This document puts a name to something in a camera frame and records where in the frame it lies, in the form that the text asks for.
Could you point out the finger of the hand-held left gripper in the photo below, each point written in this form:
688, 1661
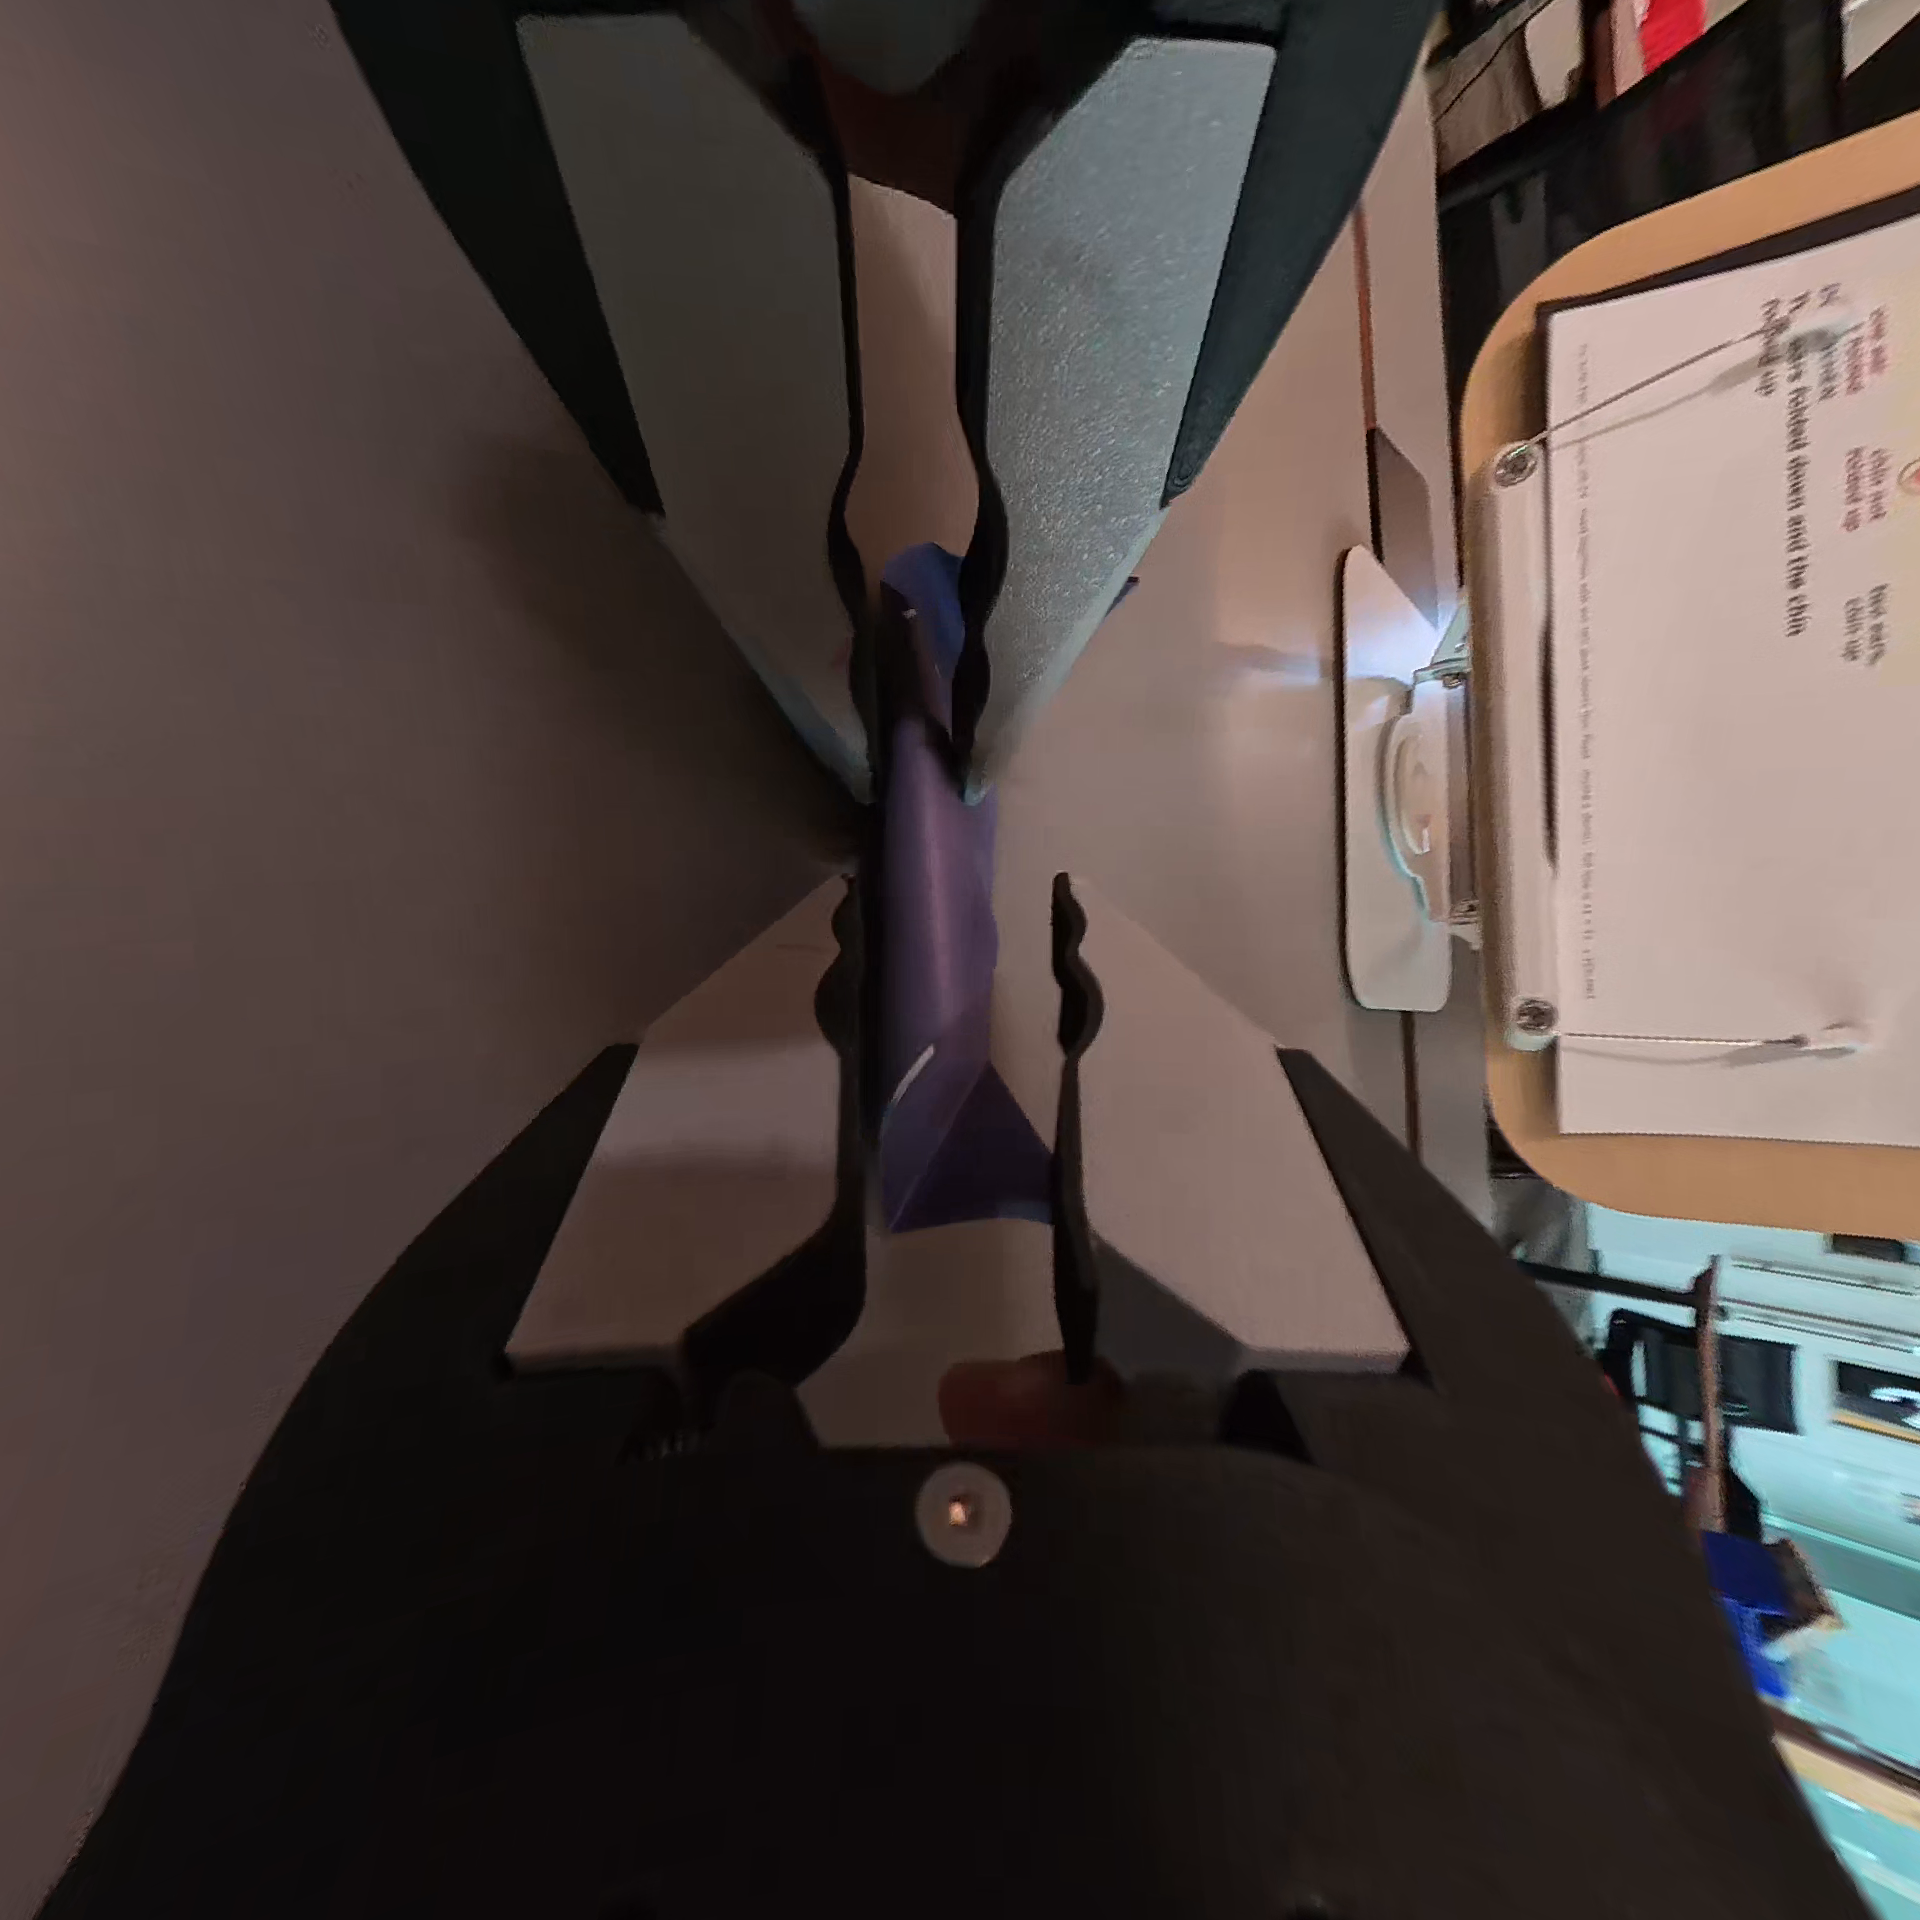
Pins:
1095, 345
705, 329

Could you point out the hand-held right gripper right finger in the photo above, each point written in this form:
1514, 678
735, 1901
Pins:
1231, 1184

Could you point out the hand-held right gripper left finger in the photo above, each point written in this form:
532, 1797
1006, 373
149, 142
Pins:
705, 1170

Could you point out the purple paper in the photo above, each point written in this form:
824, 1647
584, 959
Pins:
938, 902

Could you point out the dark storage rack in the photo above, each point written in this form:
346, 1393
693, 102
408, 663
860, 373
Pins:
1516, 106

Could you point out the wooden board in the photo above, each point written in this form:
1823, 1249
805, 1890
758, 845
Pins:
1516, 375

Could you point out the red bin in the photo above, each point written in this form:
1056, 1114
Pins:
1677, 32

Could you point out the printed instruction sheet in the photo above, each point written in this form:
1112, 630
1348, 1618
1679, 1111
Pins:
1695, 781

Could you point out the white appliance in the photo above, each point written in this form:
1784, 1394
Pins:
1829, 1350

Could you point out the blue box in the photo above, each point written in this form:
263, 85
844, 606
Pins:
1756, 1606

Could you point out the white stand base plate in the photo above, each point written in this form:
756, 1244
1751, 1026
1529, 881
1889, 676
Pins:
1373, 870

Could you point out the white stand bracket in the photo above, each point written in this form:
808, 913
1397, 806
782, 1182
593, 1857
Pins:
1508, 721

